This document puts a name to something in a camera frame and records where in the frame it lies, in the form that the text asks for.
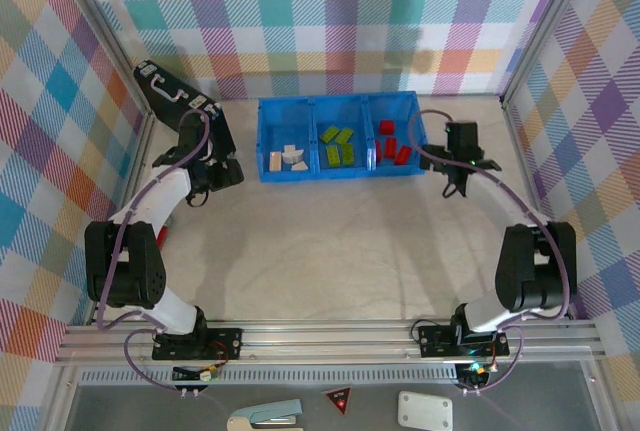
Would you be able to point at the small black connector board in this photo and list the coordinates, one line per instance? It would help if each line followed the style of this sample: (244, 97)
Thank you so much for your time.
(472, 373)
(197, 374)

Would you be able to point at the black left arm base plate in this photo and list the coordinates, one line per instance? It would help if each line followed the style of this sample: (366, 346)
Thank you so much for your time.
(225, 343)

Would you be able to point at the white rectangular plate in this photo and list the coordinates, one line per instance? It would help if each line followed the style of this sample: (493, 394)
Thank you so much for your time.
(425, 408)

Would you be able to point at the long white lego brick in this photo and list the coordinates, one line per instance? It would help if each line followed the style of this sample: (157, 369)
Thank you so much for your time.
(276, 161)
(294, 155)

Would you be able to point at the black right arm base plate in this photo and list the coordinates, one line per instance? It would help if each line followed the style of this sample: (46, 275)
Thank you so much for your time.
(432, 341)

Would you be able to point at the aluminium mounting rail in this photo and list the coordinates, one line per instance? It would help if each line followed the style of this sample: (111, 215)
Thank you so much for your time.
(325, 341)

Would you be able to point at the green lego brick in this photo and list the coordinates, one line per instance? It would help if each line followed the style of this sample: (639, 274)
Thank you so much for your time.
(329, 134)
(331, 156)
(344, 136)
(348, 154)

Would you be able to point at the blue grey stapler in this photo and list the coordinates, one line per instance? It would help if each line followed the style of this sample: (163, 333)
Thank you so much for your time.
(275, 408)

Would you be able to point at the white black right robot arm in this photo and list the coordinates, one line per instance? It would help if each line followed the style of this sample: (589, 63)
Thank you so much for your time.
(525, 266)

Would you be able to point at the aluminium frame bar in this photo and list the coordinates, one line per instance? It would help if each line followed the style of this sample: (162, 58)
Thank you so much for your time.
(136, 166)
(544, 26)
(522, 151)
(107, 31)

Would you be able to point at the long red lego brick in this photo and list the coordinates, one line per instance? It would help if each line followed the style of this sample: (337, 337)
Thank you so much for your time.
(403, 155)
(391, 144)

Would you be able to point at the small red lego brick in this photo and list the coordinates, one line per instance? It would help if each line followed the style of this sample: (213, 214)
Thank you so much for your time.
(386, 127)

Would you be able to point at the red triangular button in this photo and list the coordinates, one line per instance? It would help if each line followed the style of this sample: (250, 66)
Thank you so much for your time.
(337, 397)

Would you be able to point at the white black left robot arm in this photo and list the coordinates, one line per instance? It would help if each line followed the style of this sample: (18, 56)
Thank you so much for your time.
(160, 196)

